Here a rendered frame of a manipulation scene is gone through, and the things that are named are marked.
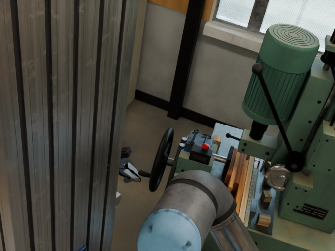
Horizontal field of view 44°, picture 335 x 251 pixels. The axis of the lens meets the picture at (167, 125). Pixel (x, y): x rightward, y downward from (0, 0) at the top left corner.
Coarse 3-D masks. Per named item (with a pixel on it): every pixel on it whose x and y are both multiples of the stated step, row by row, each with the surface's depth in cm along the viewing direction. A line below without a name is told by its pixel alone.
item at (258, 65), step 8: (256, 64) 128; (256, 72) 128; (264, 88) 132; (272, 104) 134; (272, 112) 136; (280, 128) 139; (288, 144) 141; (296, 152) 145; (288, 160) 143; (296, 160) 142; (288, 168) 145; (296, 168) 144; (304, 168) 146
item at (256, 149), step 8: (248, 136) 161; (264, 136) 162; (240, 144) 161; (248, 144) 160; (256, 144) 159; (264, 144) 159; (272, 144) 159; (240, 152) 163; (248, 152) 162; (256, 152) 161; (264, 152) 160; (272, 152) 159
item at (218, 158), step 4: (232, 148) 166; (232, 152) 164; (216, 156) 166; (220, 156) 166; (228, 156) 161; (216, 160) 166; (220, 160) 165; (224, 160) 165; (228, 160) 160; (228, 164) 161; (224, 168) 163; (224, 172) 164; (224, 176) 165
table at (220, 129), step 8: (216, 128) 190; (224, 128) 190; (232, 128) 191; (224, 136) 186; (240, 136) 188; (224, 144) 182; (232, 144) 182; (216, 152) 177; (224, 152) 178; (216, 168) 169; (216, 176) 166; (232, 192) 160
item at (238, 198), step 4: (244, 160) 169; (248, 160) 170; (244, 176) 162; (240, 180) 160; (244, 180) 160; (240, 184) 158; (240, 188) 157; (236, 192) 158; (240, 192) 155; (236, 196) 153; (240, 196) 154; (236, 200) 152; (240, 200) 152; (240, 204) 151; (236, 208) 149
